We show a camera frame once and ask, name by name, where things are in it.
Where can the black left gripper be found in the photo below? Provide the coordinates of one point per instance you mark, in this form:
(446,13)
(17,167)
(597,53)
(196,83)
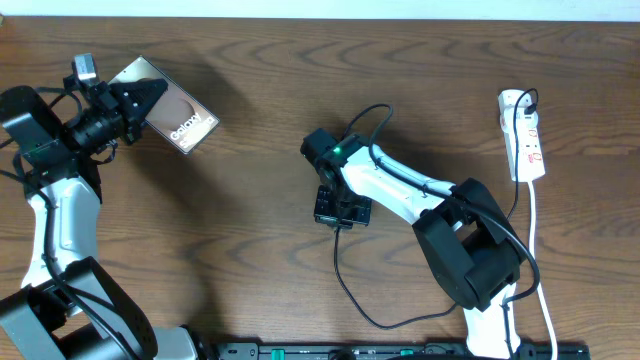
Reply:
(104,96)

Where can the white usb charger adapter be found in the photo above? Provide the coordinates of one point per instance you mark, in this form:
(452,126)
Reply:
(523,117)

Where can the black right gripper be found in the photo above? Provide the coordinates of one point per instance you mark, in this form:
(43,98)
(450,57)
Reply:
(322,216)

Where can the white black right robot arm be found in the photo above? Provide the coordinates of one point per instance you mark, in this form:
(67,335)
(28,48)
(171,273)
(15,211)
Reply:
(471,249)

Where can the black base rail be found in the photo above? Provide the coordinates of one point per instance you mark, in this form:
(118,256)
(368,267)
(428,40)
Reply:
(379,351)

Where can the white power strip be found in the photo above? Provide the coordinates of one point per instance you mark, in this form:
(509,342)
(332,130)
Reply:
(523,147)

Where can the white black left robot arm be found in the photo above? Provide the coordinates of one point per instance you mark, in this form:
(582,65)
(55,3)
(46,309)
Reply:
(68,306)

